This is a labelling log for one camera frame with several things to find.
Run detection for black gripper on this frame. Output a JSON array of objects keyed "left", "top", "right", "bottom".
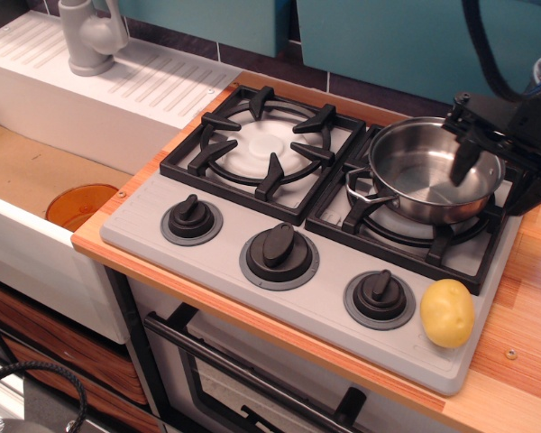
[{"left": 443, "top": 92, "right": 541, "bottom": 217}]

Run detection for stainless steel pot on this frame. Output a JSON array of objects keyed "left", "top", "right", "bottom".
[{"left": 345, "top": 117, "right": 505, "bottom": 226}]

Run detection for yellow potato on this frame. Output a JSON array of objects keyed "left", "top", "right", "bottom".
[{"left": 420, "top": 279, "right": 475, "bottom": 348}]

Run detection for black right stove knob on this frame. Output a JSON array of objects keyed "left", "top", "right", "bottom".
[{"left": 344, "top": 270, "right": 416, "bottom": 331}]

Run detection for black stove knob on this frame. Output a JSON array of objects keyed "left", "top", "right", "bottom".
[
  {"left": 160, "top": 194, "right": 224, "bottom": 247},
  {"left": 344, "top": 270, "right": 416, "bottom": 331},
  {"left": 239, "top": 223, "right": 320, "bottom": 291}
]

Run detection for black middle stove knob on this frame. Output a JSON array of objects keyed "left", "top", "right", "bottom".
[{"left": 239, "top": 223, "right": 320, "bottom": 291}]

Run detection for grey toy stove top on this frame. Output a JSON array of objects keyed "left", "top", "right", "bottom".
[{"left": 98, "top": 112, "right": 534, "bottom": 398}]

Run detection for black left stove knob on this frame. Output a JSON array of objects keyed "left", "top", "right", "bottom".
[{"left": 160, "top": 194, "right": 224, "bottom": 247}]

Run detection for black right burner grate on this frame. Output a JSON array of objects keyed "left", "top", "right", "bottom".
[{"left": 306, "top": 126, "right": 514, "bottom": 295}]

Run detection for black burner grate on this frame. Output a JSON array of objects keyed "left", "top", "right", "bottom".
[
  {"left": 306, "top": 126, "right": 514, "bottom": 295},
  {"left": 160, "top": 86, "right": 367, "bottom": 226}
]

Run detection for black left burner grate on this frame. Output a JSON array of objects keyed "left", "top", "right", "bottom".
[{"left": 160, "top": 86, "right": 367, "bottom": 226}]

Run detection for grey toy faucet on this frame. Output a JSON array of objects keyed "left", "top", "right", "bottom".
[{"left": 58, "top": 0, "right": 129, "bottom": 77}]

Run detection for orange plastic sink drain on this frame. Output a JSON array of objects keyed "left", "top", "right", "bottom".
[{"left": 45, "top": 183, "right": 118, "bottom": 232}]

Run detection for wooden drawer fronts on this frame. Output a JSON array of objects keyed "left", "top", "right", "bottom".
[{"left": 0, "top": 282, "right": 160, "bottom": 432}]

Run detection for white toy sink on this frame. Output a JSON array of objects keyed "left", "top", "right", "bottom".
[{"left": 0, "top": 12, "right": 239, "bottom": 344}]

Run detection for oven door with handle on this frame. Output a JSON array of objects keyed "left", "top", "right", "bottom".
[{"left": 131, "top": 281, "right": 449, "bottom": 432}]

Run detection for black braided cable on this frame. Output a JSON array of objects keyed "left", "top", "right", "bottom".
[{"left": 0, "top": 360, "right": 89, "bottom": 433}]

